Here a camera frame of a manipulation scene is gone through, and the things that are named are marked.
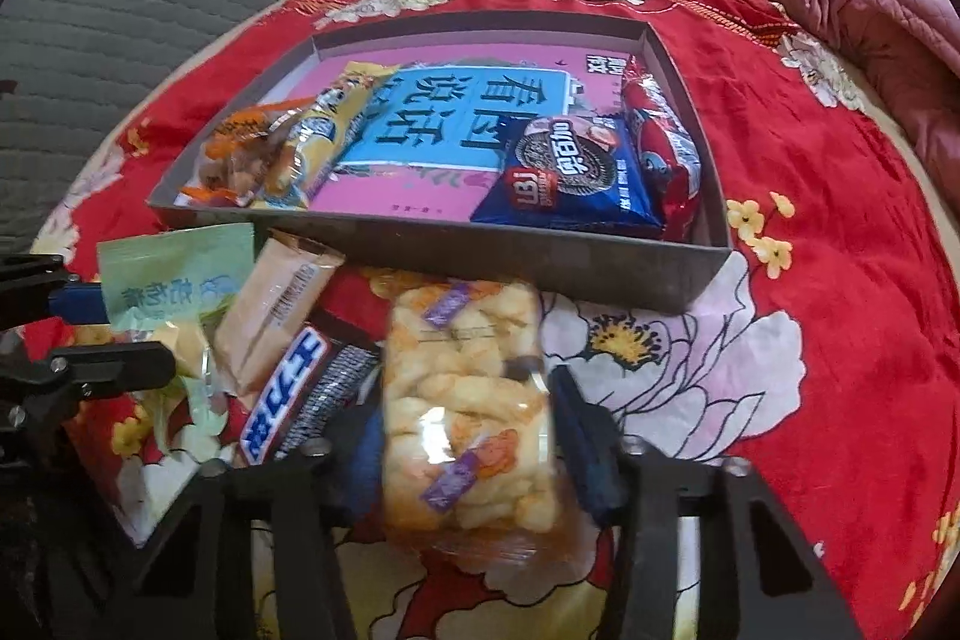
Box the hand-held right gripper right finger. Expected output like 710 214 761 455
547 364 863 640

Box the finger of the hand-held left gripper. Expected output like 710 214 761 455
0 340 178 402
0 254 115 332

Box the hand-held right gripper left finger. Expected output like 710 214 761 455
112 404 387 640

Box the green snack packet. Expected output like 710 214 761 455
97 222 256 461

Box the dark chocolate bar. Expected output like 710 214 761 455
234 325 383 468

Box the clear puffed snack packet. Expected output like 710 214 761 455
379 280 563 558

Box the tan snack packet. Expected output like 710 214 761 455
212 229 346 395

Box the grey cardboard box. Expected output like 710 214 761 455
146 10 734 315

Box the orange peanut packet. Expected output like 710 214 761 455
174 100 316 210

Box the blue cookie packet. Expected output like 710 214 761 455
470 111 667 240

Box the yellow snack bar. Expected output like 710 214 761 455
251 61 402 212

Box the red snack packet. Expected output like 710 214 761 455
621 56 704 244

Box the red floral blanket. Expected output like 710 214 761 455
30 0 960 640

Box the grey quilted headboard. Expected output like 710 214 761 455
0 0 443 251

